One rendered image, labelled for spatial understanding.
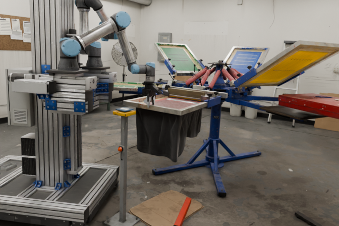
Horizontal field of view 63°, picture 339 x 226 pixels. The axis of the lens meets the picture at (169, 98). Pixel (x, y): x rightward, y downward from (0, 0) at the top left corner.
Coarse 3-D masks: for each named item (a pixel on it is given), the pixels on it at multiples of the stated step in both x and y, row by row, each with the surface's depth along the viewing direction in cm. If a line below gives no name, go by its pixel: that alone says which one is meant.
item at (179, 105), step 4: (188, 100) 274; (168, 104) 249; (172, 104) 249; (176, 104) 250; (180, 104) 251; (184, 104) 252; (188, 104) 253; (192, 104) 254; (176, 108) 233; (180, 108) 233
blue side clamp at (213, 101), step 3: (207, 99) 257; (210, 99) 253; (213, 99) 258; (216, 99) 265; (219, 99) 272; (210, 102) 253; (213, 102) 259; (216, 102) 266; (219, 102) 273; (207, 105) 250; (210, 105) 254; (213, 105) 260
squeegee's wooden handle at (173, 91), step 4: (168, 88) 282; (172, 88) 280; (176, 88) 280; (172, 92) 280; (176, 92) 278; (180, 92) 275; (184, 92) 273; (188, 92) 271; (192, 92) 268; (196, 92) 266; (200, 92) 264; (204, 92) 263; (188, 96) 271; (192, 96) 269; (196, 96) 266; (200, 96) 264
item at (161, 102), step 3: (159, 99) 272; (162, 99) 273; (165, 99) 274; (180, 99) 278; (183, 99) 278; (150, 102) 254; (156, 102) 256; (159, 102) 256; (162, 102) 257; (165, 102) 258; (168, 102) 258; (171, 102) 259; (174, 102) 260; (159, 105) 242; (162, 105) 243
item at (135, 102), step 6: (144, 96) 265; (156, 96) 276; (162, 96) 286; (126, 102) 237; (132, 102) 233; (138, 102) 233; (204, 102) 247; (144, 108) 227; (150, 108) 224; (156, 108) 221; (162, 108) 218; (168, 108) 215; (174, 108) 215; (186, 108) 217; (192, 108) 225; (198, 108) 235; (174, 114) 213; (180, 114) 210
